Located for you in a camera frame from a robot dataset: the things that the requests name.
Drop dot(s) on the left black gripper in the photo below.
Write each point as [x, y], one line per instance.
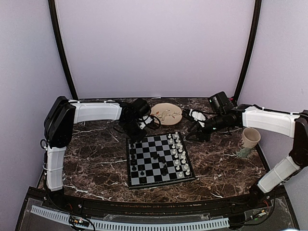
[138, 137]

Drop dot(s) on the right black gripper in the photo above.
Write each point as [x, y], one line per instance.
[202, 134]

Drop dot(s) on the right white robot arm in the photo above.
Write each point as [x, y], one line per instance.
[226, 113]

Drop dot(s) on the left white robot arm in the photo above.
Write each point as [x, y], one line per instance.
[64, 114]

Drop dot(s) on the green circuit board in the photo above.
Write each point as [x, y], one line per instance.
[78, 221]

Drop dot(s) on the ceramic bird plate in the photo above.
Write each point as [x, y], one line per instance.
[167, 113]

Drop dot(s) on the black and grey chessboard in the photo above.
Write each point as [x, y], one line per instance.
[160, 160]

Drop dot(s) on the cream ceramic cup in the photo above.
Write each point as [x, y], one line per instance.
[249, 139]

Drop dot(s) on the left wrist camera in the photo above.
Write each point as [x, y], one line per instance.
[145, 121]

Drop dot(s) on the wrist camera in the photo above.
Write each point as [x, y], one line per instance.
[145, 121]
[195, 115]

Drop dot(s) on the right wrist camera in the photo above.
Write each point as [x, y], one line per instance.
[195, 115]

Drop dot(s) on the black front rail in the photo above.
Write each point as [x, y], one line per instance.
[99, 207]

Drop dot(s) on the white slotted cable duct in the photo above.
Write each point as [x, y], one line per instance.
[135, 223]

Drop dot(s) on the left black frame post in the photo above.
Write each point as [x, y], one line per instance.
[60, 48]

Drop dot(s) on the black frame post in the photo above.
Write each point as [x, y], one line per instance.
[249, 49]
[60, 48]

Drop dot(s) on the right black frame post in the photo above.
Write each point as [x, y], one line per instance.
[249, 49]

